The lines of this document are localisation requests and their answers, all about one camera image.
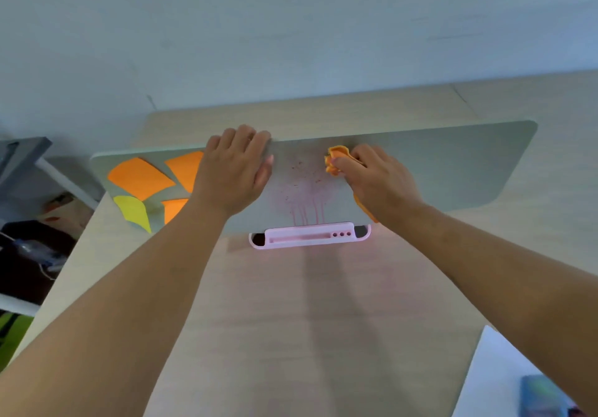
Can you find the person's left hand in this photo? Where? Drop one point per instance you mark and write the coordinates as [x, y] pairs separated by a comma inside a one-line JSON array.
[[229, 173]]

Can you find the person's right forearm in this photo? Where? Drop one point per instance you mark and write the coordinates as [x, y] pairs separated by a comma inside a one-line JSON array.
[[504, 286]]

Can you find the blue box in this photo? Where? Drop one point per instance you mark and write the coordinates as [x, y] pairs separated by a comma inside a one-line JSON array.
[[544, 398]]

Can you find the yellow sticky note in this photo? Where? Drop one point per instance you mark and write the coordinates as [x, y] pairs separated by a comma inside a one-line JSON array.
[[134, 210]]

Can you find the grey-green desktop whiteboard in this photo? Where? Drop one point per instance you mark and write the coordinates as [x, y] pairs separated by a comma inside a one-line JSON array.
[[444, 169]]

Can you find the white paper sheet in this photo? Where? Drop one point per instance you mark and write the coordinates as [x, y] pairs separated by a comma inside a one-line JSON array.
[[490, 374]]

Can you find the green object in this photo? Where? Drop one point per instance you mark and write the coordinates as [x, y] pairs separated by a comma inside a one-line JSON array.
[[11, 337]]

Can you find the grey table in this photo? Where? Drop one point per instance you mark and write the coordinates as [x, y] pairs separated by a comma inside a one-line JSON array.
[[28, 169]]

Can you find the person's left middle finger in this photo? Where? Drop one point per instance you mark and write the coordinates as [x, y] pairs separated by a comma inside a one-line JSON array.
[[243, 136]]

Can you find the small orange sticky note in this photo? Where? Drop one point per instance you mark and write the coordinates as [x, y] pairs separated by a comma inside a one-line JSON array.
[[173, 208]]

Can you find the person's right hand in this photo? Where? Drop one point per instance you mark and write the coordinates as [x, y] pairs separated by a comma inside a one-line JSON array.
[[383, 187]]

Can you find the orange cleaning cloth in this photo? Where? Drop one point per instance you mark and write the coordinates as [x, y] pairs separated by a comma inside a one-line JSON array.
[[337, 154]]

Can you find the person's left thumb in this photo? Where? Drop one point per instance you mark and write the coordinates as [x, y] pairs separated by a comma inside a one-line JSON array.
[[265, 172]]

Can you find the person's right thumb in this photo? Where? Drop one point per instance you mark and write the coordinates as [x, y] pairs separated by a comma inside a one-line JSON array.
[[342, 163]]

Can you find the person's left little finger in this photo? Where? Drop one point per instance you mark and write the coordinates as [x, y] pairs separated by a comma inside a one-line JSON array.
[[212, 144]]

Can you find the pink whiteboard stand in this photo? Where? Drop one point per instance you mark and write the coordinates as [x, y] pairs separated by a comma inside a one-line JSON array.
[[308, 236]]

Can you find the large orange sticky note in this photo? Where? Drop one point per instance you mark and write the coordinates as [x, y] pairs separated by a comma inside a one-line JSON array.
[[139, 178]]

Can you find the person's left forearm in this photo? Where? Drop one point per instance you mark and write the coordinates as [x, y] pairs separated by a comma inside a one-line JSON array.
[[112, 318]]

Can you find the black bag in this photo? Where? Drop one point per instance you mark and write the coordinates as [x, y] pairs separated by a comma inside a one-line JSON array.
[[28, 262]]

